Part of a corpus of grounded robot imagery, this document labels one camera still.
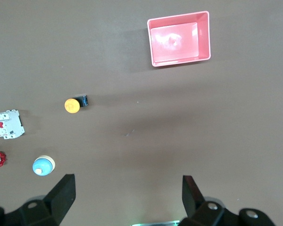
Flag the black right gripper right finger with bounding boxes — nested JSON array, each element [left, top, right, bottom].
[[179, 175, 277, 226]]

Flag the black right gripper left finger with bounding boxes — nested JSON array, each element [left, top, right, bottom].
[[0, 174, 76, 226]]

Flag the yellow push button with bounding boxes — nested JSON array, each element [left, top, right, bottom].
[[64, 94, 89, 114]]

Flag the blue dome knob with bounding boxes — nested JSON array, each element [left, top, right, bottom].
[[32, 154, 56, 177]]

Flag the white circuit breaker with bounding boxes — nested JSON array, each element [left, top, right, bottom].
[[0, 109, 25, 140]]

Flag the pink plastic bin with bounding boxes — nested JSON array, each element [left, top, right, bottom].
[[147, 10, 212, 68]]

